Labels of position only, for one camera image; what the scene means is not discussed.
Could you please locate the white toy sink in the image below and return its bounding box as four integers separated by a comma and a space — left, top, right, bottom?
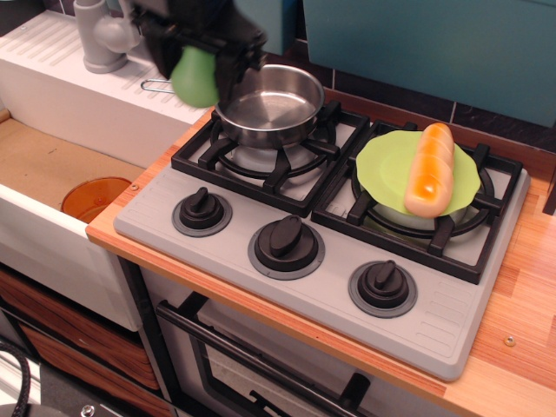
1, 11, 202, 331

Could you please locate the left black burner grate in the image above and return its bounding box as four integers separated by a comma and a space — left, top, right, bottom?
171, 101, 371, 217

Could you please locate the stainless steel pan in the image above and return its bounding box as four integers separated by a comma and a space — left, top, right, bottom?
140, 64, 326, 149

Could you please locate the wooden drawer cabinet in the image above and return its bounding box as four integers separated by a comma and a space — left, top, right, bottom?
1, 264, 172, 416

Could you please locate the black burner grate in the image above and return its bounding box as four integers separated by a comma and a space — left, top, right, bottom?
171, 101, 371, 217
312, 121, 530, 284

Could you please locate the middle black stove knob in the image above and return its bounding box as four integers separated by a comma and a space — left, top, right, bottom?
248, 215, 326, 281

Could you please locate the black stove knob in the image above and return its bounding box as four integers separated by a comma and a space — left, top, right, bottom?
172, 187, 233, 238
348, 260, 418, 319
248, 215, 326, 281

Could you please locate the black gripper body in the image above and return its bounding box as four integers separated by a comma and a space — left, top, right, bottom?
130, 0, 267, 67

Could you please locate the toy bread loaf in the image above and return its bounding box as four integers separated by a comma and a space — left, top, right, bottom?
404, 122, 455, 218

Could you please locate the left black stove knob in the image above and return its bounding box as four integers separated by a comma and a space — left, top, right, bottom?
172, 187, 233, 238

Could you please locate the right black burner grate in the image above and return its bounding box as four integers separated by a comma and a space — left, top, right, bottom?
312, 121, 530, 284

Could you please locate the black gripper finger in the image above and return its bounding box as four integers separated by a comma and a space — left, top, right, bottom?
215, 48, 261, 102
145, 25, 184, 79

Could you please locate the grey toy stove top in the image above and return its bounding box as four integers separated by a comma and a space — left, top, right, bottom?
113, 108, 532, 383

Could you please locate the lime green plate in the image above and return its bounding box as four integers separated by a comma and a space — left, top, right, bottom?
356, 130, 480, 216

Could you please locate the orange sink drain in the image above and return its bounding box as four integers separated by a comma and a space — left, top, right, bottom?
61, 176, 131, 223

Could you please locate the oven door with handle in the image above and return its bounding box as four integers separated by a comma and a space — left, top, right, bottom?
156, 292, 450, 416

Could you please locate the black cable bottom left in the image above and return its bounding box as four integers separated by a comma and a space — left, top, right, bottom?
0, 341, 32, 417

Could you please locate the grey toy faucet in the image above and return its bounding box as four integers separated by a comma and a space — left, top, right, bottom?
74, 0, 141, 74

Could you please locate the green toy pear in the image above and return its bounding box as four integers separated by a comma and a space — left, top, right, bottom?
170, 46, 219, 109

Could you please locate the right black stove knob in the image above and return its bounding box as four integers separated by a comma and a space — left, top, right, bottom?
348, 260, 418, 319

